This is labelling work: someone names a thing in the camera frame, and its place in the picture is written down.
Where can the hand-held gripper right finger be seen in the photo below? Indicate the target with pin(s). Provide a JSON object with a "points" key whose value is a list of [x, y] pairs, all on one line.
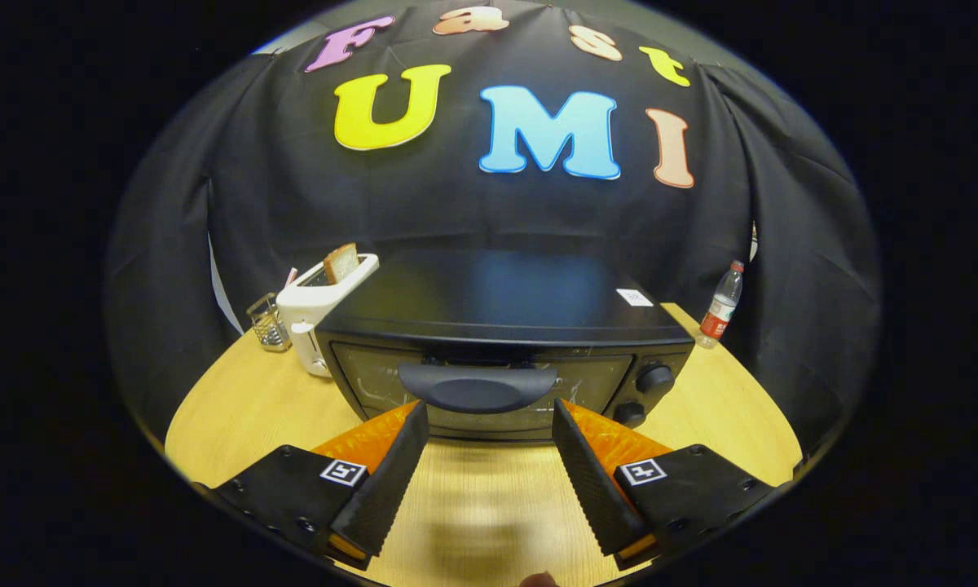
{"points": [[591, 481]]}

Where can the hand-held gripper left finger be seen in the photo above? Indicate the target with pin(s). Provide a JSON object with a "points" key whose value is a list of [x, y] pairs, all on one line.
{"points": [[391, 481]]}

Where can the black toaster oven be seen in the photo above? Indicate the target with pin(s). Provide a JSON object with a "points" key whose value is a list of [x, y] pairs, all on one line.
{"points": [[497, 302]]}

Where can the white pop-up toaster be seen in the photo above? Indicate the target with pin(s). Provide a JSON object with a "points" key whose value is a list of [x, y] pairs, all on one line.
{"points": [[310, 310]]}

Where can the clear plastic water bottle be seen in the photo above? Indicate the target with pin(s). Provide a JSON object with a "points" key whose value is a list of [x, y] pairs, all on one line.
{"points": [[721, 306]]}

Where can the toasted bread slice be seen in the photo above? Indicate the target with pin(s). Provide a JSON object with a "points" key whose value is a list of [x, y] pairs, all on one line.
{"points": [[342, 262]]}

